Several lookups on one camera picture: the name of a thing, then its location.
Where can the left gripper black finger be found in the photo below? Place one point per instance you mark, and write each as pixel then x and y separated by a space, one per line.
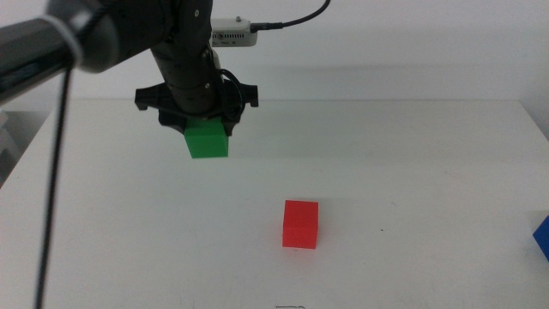
pixel 171 123
pixel 231 124

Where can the green cube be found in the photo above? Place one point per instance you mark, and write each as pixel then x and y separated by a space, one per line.
pixel 206 139

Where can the red cube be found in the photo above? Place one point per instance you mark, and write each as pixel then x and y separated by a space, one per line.
pixel 300 224

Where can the blue cube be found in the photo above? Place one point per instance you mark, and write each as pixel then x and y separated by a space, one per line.
pixel 543 238

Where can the white zip tie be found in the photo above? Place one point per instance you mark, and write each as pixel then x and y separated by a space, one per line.
pixel 74 43

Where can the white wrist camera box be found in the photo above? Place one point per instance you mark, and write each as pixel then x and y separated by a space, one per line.
pixel 233 32

